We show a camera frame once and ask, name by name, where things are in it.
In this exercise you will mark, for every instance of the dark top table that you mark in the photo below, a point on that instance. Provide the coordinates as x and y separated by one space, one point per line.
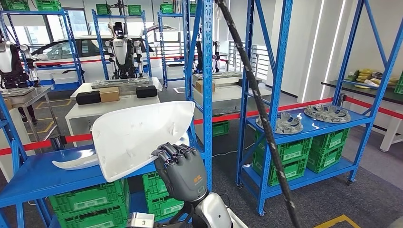
362 91

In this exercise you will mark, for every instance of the white table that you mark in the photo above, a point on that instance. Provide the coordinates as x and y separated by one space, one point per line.
26 126
226 97
94 110

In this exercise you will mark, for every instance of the white car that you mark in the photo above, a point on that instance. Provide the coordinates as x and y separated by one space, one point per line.
91 69

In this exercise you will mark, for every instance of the grey car part panel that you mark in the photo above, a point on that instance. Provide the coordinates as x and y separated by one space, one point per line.
119 82
226 75

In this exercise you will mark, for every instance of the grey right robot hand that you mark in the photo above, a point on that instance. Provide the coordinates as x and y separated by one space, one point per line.
185 173

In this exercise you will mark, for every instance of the blue steel shelf rack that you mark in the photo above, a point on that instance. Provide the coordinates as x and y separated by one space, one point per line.
47 179
37 12
311 129
171 14
119 15

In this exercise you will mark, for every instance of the black barrier stanchion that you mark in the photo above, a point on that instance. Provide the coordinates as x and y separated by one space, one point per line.
58 141
341 100

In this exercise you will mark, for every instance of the yellow tape roll stack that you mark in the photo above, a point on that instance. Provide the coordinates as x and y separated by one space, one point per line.
366 75

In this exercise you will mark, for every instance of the red barrier belt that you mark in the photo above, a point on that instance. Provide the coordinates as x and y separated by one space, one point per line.
226 117
94 60

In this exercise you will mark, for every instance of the white car mirror cover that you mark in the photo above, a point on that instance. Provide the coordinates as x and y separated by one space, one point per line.
135 138
75 163

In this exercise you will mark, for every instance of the silver wheel hubcap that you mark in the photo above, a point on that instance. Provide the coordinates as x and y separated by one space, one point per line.
327 113
289 126

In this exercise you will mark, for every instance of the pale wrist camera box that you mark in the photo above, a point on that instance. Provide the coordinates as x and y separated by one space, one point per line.
140 220

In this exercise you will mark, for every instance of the black white humanoid robot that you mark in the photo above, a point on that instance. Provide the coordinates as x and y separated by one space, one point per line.
122 50
216 56
9 63

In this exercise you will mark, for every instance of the brown cardboard box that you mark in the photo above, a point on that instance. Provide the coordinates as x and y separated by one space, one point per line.
109 94
198 87

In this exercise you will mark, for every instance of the white slatted railing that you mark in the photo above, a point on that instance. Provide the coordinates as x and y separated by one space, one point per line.
261 63

